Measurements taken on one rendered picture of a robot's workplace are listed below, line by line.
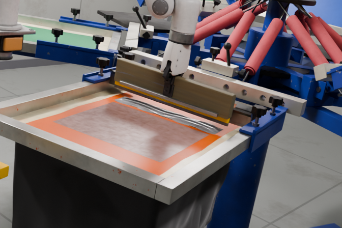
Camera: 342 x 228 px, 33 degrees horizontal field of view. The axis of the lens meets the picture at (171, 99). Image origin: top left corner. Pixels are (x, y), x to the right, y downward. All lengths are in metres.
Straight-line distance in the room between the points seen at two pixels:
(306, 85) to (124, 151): 1.06
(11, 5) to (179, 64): 0.52
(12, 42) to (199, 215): 0.76
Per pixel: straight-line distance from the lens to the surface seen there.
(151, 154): 1.46
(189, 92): 1.73
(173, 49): 1.70
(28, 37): 2.54
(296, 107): 1.94
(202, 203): 1.68
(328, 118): 2.32
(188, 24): 1.69
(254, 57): 2.23
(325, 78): 2.00
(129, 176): 1.26
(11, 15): 1.78
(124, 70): 1.83
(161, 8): 1.64
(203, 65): 2.09
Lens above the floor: 1.51
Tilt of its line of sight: 16 degrees down
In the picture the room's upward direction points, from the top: 10 degrees clockwise
